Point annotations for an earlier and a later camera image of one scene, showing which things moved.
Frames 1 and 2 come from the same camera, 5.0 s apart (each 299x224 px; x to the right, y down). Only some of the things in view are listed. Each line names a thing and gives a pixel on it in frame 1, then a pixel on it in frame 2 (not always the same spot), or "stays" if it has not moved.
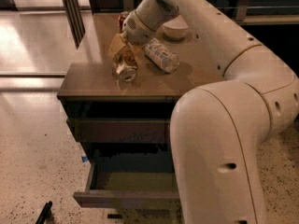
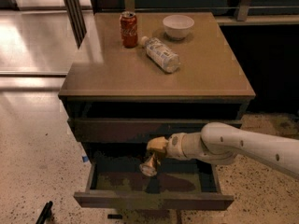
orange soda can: x=124 y=65 -> x=149 y=167
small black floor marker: x=114 y=216 stays
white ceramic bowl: x=176 y=29 stays
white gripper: x=135 y=29 -> x=174 y=146
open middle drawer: x=130 y=180 stays
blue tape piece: x=84 y=159 stays
